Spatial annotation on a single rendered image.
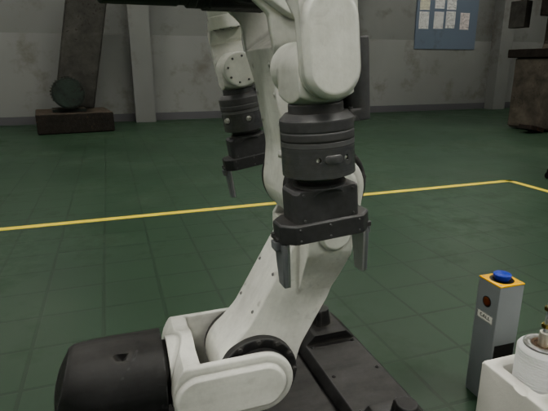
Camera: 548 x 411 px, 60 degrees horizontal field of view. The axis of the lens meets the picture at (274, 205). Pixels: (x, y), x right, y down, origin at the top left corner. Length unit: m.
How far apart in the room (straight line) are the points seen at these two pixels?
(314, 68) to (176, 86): 7.53
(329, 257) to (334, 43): 0.39
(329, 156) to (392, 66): 8.88
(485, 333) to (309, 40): 0.94
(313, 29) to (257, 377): 0.56
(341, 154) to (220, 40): 0.54
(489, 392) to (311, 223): 0.73
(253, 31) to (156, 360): 0.57
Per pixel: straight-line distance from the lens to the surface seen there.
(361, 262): 0.63
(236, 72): 0.93
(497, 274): 1.23
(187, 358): 0.83
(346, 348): 1.12
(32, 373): 1.52
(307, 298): 0.85
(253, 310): 0.84
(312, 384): 1.04
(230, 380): 0.82
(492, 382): 1.17
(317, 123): 0.53
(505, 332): 1.28
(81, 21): 7.42
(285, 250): 0.57
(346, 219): 0.58
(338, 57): 0.51
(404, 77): 9.54
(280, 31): 0.71
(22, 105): 8.05
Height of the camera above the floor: 0.79
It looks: 16 degrees down
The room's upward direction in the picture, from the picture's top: straight up
